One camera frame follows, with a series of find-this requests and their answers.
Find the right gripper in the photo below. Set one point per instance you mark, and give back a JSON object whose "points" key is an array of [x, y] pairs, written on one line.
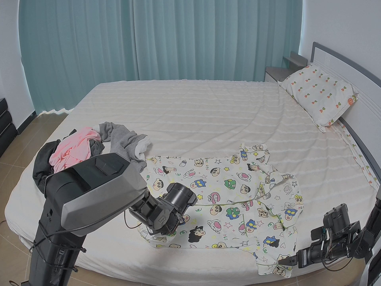
{"points": [[312, 255]]}

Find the white printed pyjama top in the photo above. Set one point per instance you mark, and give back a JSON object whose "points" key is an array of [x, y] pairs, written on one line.
{"points": [[226, 195]]}

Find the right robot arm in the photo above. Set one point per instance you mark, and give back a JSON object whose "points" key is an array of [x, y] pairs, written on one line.
{"points": [[366, 237]]}

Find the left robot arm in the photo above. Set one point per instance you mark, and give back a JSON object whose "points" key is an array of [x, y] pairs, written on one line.
{"points": [[89, 189]]}

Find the white printed pillow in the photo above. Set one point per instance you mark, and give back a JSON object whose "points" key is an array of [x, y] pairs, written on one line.
{"points": [[321, 97]]}

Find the bed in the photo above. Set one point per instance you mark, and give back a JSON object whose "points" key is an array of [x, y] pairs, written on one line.
{"points": [[208, 115]]}

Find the grey bedside table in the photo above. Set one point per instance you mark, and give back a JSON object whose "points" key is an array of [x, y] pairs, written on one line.
{"points": [[273, 71]]}

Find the grey garment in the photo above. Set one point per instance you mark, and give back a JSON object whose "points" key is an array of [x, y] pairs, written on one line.
{"points": [[119, 141]]}

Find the blue-green curtain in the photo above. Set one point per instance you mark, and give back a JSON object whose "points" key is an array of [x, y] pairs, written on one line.
{"points": [[208, 25], [77, 40]]}

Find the pink garment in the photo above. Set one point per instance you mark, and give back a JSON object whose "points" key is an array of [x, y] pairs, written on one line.
{"points": [[74, 150]]}

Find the black garment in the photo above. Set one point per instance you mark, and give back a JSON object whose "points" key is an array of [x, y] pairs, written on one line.
{"points": [[43, 159]]}

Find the black chest of drawers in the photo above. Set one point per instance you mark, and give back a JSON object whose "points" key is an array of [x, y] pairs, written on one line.
{"points": [[6, 124]]}

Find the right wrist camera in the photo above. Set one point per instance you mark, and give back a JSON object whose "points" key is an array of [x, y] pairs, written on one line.
{"points": [[318, 233]]}

